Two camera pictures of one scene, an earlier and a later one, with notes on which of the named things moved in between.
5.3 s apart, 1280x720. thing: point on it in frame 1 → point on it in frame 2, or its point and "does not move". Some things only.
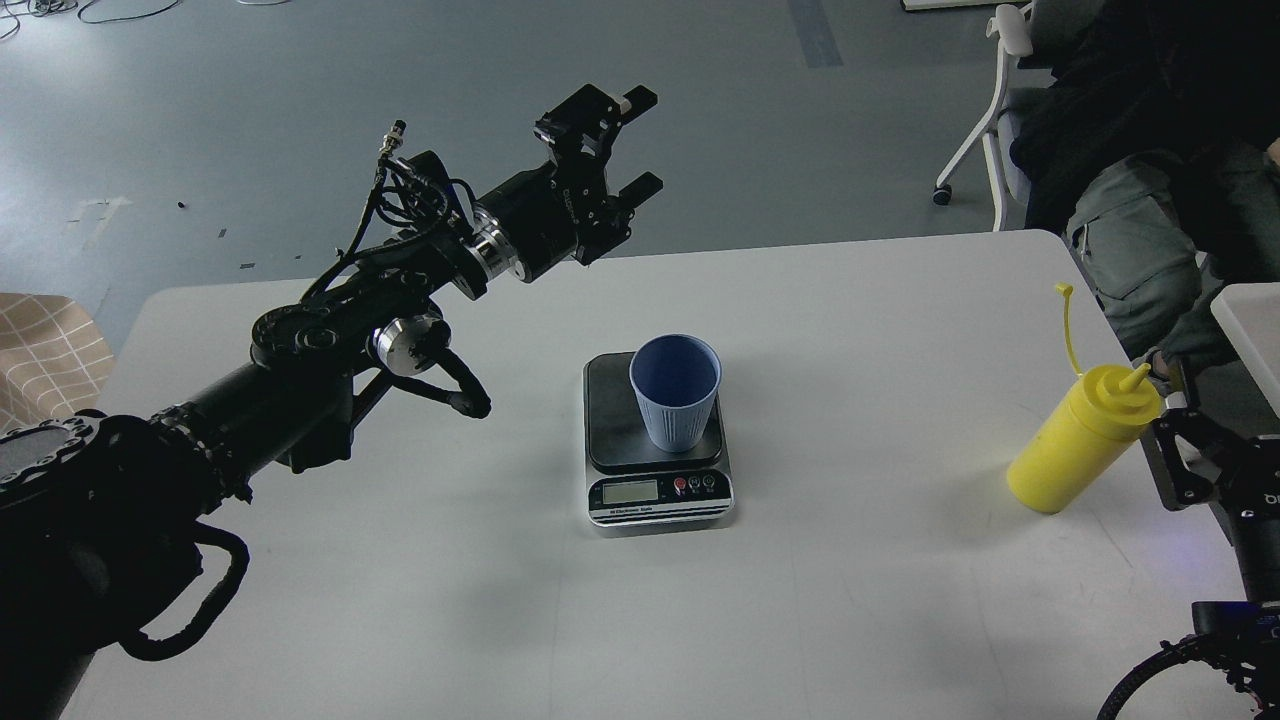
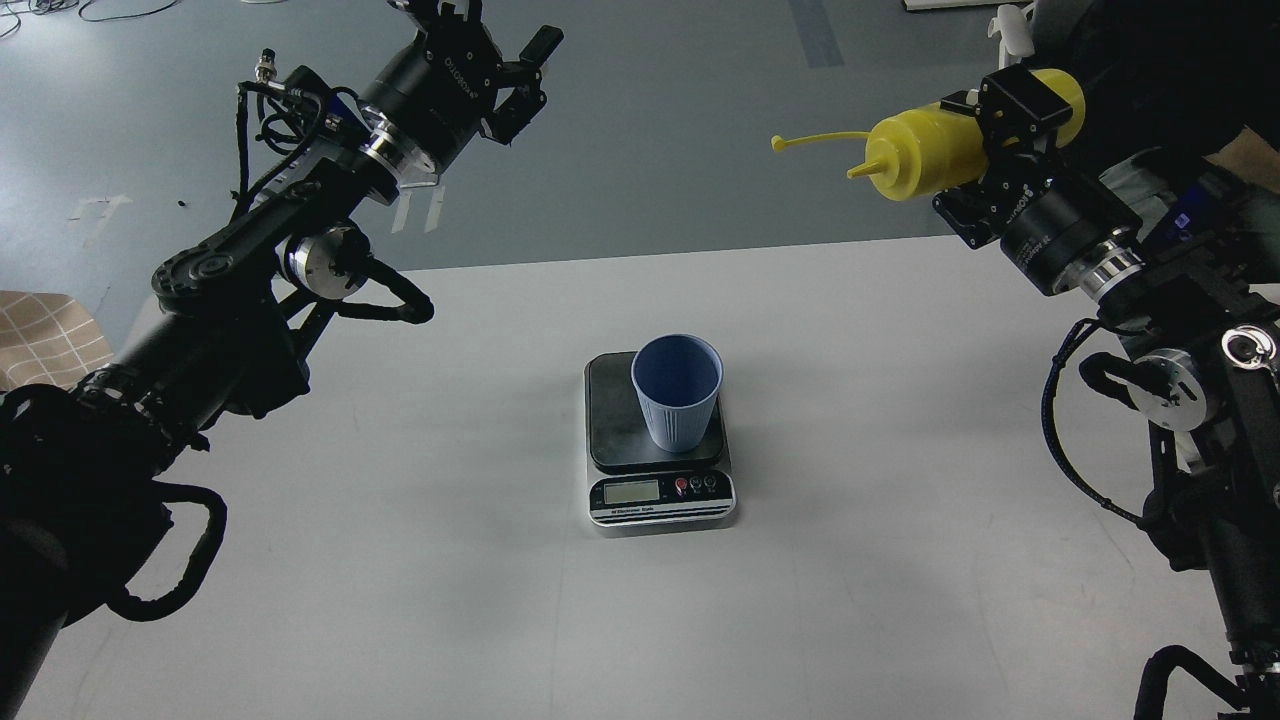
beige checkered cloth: [54, 361] does not move
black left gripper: [548, 213] → [438, 93]
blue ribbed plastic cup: [677, 377] does not move
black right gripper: [1193, 459] → [1042, 223]
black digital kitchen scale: [629, 480] does not move
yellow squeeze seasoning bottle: [1106, 413] → [940, 147]
